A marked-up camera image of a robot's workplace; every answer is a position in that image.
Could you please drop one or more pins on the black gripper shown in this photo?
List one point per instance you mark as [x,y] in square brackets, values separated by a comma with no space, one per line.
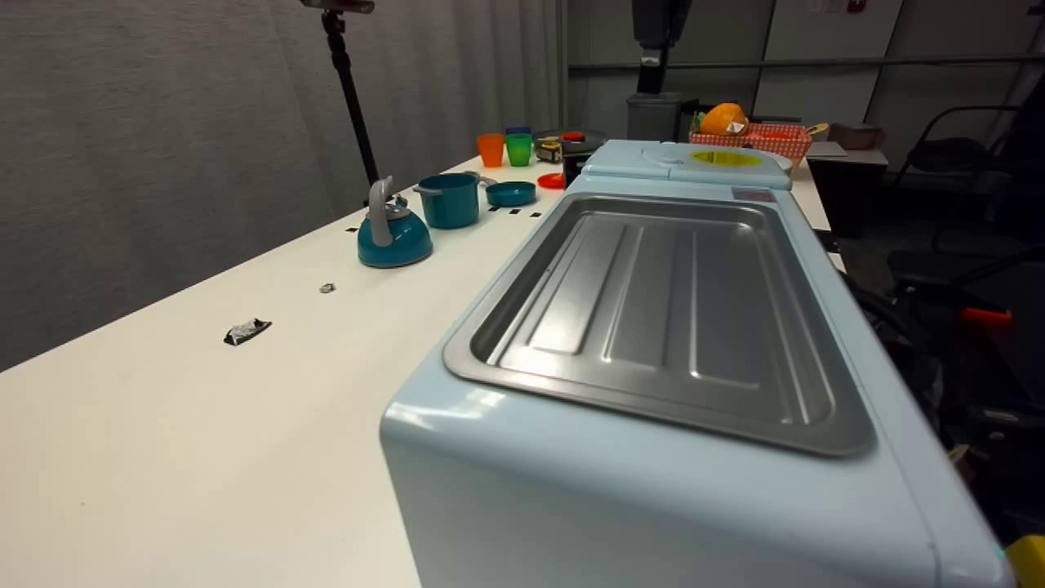
[662,21]

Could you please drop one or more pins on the light blue breakfast maker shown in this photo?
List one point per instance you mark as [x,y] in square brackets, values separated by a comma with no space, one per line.
[655,511]

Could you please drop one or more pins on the dark grey box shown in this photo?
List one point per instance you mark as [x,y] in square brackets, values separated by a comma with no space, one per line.
[662,116]

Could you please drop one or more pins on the orange fruit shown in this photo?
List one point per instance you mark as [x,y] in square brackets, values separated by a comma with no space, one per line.
[723,118]

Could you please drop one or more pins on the colourful small box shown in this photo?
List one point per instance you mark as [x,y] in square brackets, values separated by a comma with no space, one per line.
[562,148]

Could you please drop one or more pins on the red plastic basket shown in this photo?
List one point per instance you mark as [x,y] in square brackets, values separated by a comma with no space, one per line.
[778,137]

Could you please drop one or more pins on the red round toy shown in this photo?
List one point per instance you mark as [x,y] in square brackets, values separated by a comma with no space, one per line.
[554,180]

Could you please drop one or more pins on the green cup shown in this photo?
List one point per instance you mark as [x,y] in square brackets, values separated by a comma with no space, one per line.
[522,148]

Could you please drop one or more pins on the orange cup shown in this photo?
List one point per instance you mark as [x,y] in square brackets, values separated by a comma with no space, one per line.
[490,152]

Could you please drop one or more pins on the brown bowl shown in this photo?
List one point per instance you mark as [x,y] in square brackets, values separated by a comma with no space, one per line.
[856,135]

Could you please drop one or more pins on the teal pot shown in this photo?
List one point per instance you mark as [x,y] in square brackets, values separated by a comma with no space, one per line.
[452,202]

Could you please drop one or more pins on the black chair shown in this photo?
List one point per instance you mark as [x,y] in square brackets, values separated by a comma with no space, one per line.
[948,141]

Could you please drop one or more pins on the teal kettle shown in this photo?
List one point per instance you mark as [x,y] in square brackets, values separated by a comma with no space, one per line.
[394,240]

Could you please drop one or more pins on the small grey clip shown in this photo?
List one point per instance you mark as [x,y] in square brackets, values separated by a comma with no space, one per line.
[247,331]

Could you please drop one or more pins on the grey curtain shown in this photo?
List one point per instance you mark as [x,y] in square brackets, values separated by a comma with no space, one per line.
[164,141]

